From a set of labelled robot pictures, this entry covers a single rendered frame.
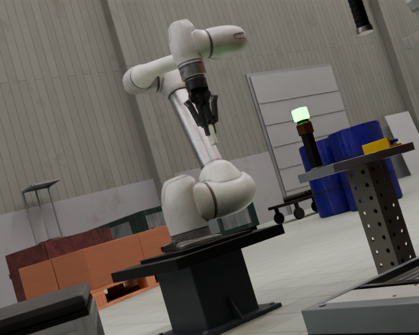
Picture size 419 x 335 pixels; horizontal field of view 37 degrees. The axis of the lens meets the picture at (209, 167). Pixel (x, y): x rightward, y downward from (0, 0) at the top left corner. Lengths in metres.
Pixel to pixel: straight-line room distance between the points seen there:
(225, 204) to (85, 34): 8.65
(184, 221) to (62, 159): 7.68
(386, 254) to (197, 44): 0.97
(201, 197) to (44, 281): 2.72
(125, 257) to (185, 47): 2.85
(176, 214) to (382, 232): 0.75
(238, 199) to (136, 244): 2.52
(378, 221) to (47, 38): 8.83
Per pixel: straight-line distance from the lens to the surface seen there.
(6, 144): 9.73
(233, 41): 2.23
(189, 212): 2.35
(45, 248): 6.49
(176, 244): 2.37
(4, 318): 1.12
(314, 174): 2.08
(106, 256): 4.66
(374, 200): 2.20
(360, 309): 1.63
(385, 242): 2.22
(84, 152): 10.13
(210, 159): 2.51
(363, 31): 1.72
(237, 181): 2.46
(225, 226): 8.77
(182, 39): 2.16
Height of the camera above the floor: 0.40
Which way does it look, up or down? 4 degrees up
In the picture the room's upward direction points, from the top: 17 degrees counter-clockwise
